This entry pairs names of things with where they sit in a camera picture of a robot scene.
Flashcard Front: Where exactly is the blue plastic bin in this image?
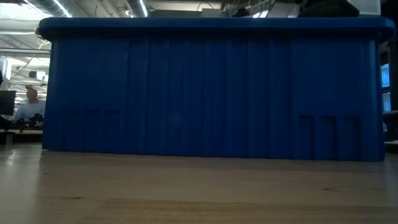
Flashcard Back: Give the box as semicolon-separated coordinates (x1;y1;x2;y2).
37;16;396;162

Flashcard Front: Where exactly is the black background equipment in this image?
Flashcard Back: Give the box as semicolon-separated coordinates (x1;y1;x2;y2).
0;113;44;130

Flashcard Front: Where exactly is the person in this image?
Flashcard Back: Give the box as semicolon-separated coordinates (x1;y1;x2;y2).
14;85;47;122

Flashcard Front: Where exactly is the background work table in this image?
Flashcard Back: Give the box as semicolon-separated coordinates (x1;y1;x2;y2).
0;128;44;146

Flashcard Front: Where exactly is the blue lit window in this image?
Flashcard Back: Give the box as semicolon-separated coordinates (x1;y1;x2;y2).
379;63;391;113

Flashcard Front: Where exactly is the black background monitor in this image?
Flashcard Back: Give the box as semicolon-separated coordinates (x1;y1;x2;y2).
0;90;17;116

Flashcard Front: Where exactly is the black metal pole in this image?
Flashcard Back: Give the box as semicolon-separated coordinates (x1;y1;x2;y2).
388;37;398;111

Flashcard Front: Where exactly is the silver ceiling duct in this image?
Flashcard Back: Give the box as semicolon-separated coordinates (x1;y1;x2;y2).
125;0;150;18
26;0;74;18

